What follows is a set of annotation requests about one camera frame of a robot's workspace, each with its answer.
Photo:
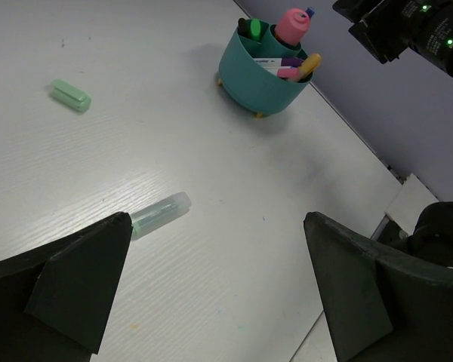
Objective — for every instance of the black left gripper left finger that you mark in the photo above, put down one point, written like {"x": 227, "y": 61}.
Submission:
{"x": 55, "y": 299}

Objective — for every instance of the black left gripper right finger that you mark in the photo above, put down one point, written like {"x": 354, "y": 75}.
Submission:
{"x": 380, "y": 304}

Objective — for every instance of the green pencil-shaped clear case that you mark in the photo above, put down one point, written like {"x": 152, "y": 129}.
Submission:
{"x": 161, "y": 213}

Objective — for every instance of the mint green eraser cap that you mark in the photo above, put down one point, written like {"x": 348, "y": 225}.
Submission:
{"x": 70, "y": 96}

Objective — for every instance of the pink orange pencil-shaped case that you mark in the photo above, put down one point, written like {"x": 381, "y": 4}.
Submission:
{"x": 307, "y": 67}

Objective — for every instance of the purple thin marker pen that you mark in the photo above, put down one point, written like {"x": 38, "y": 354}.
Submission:
{"x": 278, "y": 62}

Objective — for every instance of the green cap black highlighter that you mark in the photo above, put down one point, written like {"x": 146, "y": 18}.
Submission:
{"x": 255, "y": 30}

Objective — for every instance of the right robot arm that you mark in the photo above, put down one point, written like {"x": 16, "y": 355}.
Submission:
{"x": 387, "y": 28}

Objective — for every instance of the teal round organizer container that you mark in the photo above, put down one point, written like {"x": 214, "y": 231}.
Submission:
{"x": 248, "y": 83}

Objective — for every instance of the pink cap bottle in organizer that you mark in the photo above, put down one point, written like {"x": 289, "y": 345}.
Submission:
{"x": 293, "y": 26}

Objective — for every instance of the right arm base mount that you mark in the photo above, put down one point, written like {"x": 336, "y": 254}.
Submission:
{"x": 432, "y": 238}

